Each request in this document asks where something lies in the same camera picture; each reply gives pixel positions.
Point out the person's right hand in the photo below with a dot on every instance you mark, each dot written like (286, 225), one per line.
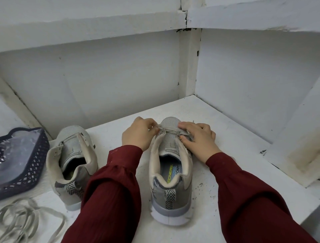
(202, 145)

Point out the person's left hand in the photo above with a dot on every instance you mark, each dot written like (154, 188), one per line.
(137, 135)

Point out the grey shoelace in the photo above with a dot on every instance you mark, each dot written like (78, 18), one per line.
(170, 131)
(27, 215)

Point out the grey mesh shoe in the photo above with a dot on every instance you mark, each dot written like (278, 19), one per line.
(72, 180)
(171, 205)

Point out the clear plastic bag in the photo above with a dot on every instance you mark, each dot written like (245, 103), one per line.
(17, 155)

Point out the person's right forearm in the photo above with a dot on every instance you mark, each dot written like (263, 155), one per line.
(255, 205)

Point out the person's left forearm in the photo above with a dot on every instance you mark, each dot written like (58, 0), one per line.
(105, 200)

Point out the dark plastic lattice basket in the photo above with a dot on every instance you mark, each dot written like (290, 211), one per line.
(30, 178)

